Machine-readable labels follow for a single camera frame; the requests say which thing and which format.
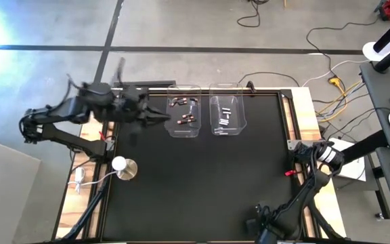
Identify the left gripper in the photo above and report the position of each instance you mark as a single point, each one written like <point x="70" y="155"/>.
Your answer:
<point x="130" y="105"/>

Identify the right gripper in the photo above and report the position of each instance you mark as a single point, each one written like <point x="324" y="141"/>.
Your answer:
<point x="271" y="230"/>

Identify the clear plastic bin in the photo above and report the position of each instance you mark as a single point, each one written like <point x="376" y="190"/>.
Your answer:
<point x="174" y="112"/>
<point x="235" y="118"/>

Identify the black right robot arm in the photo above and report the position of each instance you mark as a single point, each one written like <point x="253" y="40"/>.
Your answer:
<point x="298" y="200"/>

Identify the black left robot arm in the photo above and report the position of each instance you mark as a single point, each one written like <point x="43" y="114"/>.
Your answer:
<point x="66" y="108"/>

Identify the white globe brass lamp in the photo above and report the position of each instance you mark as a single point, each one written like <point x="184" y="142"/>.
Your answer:
<point x="127" y="171"/>

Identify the red clip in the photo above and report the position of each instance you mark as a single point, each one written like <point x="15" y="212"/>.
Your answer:
<point x="289" y="173"/>

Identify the black table mat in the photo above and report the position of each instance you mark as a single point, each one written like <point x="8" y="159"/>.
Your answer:
<point x="181" y="196"/>

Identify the white power adapter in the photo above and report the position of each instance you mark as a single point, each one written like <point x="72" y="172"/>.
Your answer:
<point x="79" y="173"/>

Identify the black clamp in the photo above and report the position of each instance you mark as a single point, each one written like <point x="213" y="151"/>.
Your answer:
<point x="250" y="87"/>

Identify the white flat box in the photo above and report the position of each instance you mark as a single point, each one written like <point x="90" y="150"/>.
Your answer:
<point x="352" y="171"/>

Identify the grey flat panel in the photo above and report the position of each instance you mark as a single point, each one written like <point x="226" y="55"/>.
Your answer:
<point x="2" y="196"/>

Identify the white black tower fan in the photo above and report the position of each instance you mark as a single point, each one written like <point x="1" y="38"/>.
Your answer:
<point x="372" y="51"/>

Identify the grey metal bracket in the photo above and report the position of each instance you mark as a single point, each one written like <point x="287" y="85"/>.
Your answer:
<point x="291" y="144"/>

